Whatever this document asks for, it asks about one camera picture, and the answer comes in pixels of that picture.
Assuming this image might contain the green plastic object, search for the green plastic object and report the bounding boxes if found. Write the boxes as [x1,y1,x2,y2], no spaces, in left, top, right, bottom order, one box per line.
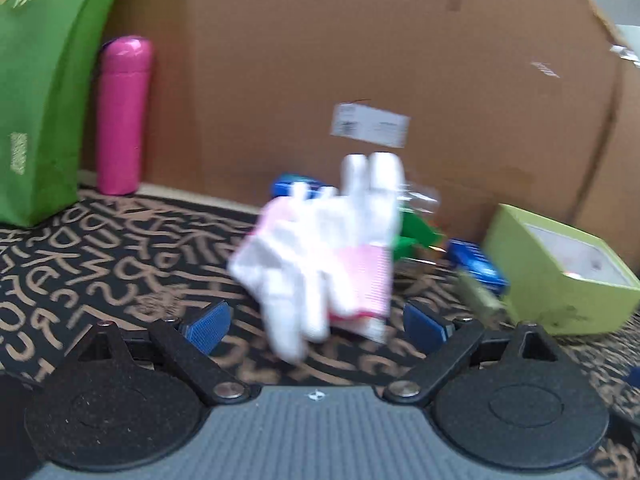
[392,210,447,262]

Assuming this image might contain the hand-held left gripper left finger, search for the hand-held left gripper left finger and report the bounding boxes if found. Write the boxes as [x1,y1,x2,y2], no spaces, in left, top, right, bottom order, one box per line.
[75,301,251,405]

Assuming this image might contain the pink insulated bottle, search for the pink insulated bottle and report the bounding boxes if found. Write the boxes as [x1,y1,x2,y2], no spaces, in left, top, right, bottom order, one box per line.
[96,35,155,197]

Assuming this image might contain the large cardboard box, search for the large cardboard box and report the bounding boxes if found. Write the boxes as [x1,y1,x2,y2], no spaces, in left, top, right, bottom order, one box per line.
[82,0,640,246]

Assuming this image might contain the green paper bag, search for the green paper bag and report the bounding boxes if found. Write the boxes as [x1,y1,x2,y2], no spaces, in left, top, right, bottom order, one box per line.
[0,0,132,227]

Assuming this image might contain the pink striped packet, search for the pink striped packet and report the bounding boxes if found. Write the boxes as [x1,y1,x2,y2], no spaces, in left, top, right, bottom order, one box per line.
[325,244,394,345]

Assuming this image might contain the white cotton glove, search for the white cotton glove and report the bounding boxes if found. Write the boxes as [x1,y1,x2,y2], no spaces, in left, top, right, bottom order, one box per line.
[228,184,362,363]
[341,152,405,248]

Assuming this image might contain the clear plastic cup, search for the clear plastic cup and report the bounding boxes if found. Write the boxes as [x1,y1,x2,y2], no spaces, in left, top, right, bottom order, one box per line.
[399,179,443,223]

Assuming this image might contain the blue cube box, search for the blue cube box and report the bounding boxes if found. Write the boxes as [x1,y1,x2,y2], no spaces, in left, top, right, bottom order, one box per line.
[272,173,327,200]

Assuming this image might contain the black letter patterned mat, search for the black letter patterned mat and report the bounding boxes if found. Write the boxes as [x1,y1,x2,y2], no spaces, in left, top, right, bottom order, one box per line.
[0,185,640,480]

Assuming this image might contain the light green cardboard box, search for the light green cardboard box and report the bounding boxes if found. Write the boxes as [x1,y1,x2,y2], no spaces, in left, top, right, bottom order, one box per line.
[481,203,640,337]

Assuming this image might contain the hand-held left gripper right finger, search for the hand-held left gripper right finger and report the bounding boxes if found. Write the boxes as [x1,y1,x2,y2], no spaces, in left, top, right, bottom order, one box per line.
[384,300,561,406]

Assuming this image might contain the flat blue box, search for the flat blue box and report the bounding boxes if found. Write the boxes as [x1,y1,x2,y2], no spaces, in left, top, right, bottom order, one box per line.
[446,239,512,297]

